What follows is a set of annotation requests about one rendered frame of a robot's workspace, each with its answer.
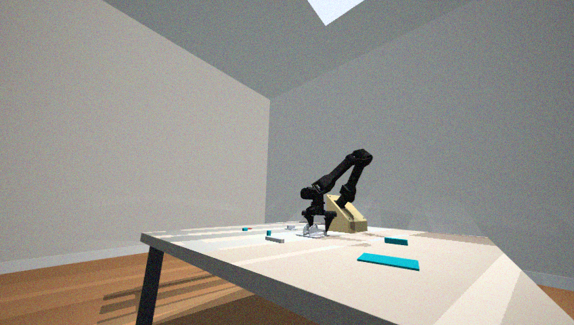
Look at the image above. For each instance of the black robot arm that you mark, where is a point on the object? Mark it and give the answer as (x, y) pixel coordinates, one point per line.
(359, 158)

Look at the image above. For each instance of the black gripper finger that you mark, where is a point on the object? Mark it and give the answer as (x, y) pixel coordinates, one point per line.
(309, 219)
(328, 221)

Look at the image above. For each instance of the white flat bar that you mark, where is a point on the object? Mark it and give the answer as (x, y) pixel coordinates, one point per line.
(274, 239)

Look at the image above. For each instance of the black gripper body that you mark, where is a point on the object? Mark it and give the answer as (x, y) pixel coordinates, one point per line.
(323, 212)

